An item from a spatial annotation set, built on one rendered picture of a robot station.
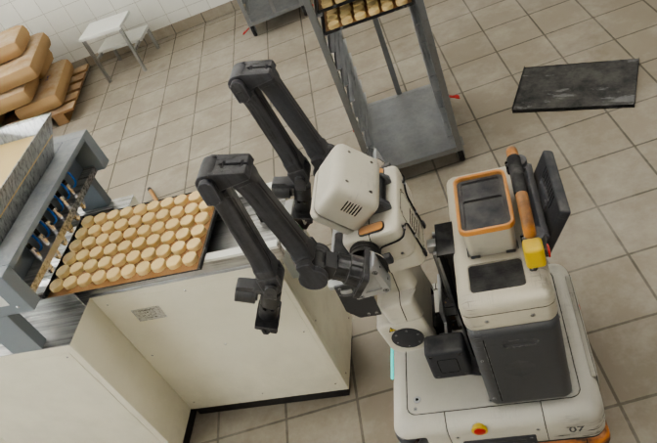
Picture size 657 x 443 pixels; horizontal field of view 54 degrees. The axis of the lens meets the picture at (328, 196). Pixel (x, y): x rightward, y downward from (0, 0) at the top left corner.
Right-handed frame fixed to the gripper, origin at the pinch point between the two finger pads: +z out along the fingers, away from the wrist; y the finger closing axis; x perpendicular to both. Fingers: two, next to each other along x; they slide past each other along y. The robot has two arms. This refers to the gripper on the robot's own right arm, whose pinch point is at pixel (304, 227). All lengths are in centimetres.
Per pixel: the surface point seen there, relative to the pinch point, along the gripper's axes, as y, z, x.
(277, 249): 21.2, -11.2, -6.0
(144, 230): 3, 1, -56
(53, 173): -6, -16, -87
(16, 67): -271, 109, -261
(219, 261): 21.3, -4.8, -25.0
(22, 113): -264, 148, -266
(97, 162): -25, -5, -81
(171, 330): 23, 31, -47
